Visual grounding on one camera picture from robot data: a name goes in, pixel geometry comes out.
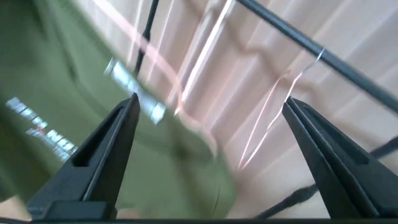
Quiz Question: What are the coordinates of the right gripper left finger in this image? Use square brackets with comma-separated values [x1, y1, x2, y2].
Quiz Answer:
[25, 91, 142, 219]

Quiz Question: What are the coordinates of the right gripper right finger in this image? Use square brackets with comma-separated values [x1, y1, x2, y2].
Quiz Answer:
[280, 95, 398, 219]

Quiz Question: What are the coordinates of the green long-sleeved shirt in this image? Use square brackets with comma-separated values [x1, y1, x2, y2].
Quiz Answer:
[0, 0, 239, 219]

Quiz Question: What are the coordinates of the pink clothes hanger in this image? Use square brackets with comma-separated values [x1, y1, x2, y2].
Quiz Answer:
[237, 46, 326, 170]
[91, 0, 219, 157]

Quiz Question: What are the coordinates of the black clothes rack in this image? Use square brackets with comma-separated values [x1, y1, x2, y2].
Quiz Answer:
[133, 0, 398, 219]

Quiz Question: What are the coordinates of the beige curtain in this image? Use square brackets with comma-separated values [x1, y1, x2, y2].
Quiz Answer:
[71, 0, 398, 219]

